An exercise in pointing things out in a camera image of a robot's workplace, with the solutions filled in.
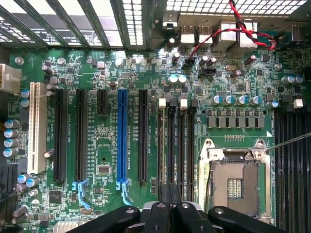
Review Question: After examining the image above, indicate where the RAM slot black latch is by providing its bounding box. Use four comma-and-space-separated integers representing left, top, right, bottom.
188, 99, 199, 207
274, 94, 293, 228
167, 99, 178, 185
294, 110, 304, 233

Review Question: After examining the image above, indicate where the CPU socket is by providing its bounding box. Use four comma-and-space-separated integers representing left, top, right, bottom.
198, 137, 273, 225

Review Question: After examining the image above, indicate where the black long expansion slot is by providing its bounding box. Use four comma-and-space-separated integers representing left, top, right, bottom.
53, 88, 69, 183
138, 89, 149, 182

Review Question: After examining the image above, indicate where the silver finned heatsink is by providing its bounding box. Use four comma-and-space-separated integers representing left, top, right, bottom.
52, 220, 88, 233

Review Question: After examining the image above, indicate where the green Dell motherboard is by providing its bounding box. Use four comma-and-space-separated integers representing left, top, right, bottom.
0, 47, 311, 233

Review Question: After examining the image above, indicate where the black expansion slot blue latch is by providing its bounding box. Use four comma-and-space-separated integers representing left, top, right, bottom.
72, 88, 91, 210

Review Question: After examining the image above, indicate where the thin metal locking lever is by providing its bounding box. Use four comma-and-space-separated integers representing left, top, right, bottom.
264, 132, 311, 152

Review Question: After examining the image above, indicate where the short black expansion slot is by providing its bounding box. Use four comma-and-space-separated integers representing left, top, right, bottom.
97, 89, 109, 116

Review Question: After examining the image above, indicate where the white expansion slot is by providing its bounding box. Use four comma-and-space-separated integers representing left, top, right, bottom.
27, 82, 48, 175

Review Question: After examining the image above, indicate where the grey open PC case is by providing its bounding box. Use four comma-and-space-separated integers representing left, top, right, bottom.
0, 0, 311, 53

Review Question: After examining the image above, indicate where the small metal USB port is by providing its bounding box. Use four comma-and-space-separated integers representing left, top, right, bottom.
179, 24, 195, 45
198, 24, 213, 45

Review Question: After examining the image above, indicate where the large metal rear port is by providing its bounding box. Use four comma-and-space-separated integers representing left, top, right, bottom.
238, 20, 259, 49
213, 20, 238, 52

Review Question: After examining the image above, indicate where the black plate white print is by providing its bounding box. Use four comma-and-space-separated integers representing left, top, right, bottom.
31, 29, 96, 47

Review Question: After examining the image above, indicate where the white power connector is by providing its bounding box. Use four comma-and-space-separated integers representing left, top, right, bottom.
0, 63, 22, 96

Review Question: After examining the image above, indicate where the red black twisted wire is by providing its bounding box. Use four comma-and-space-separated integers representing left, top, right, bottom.
188, 0, 277, 61

